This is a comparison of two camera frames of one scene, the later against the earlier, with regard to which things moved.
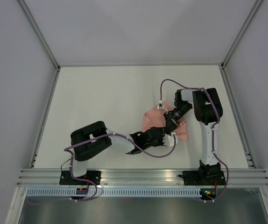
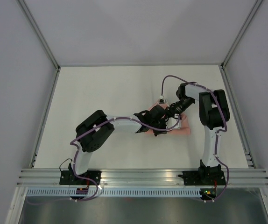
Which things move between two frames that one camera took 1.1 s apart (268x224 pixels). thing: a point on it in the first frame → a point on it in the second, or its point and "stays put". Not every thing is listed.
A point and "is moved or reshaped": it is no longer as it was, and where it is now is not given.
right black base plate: [193, 178] stays put
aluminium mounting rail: [51, 178] stays put
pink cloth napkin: [155, 117] is moved or reshaped
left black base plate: [66, 178] stays put
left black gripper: [161, 143] → [162, 132]
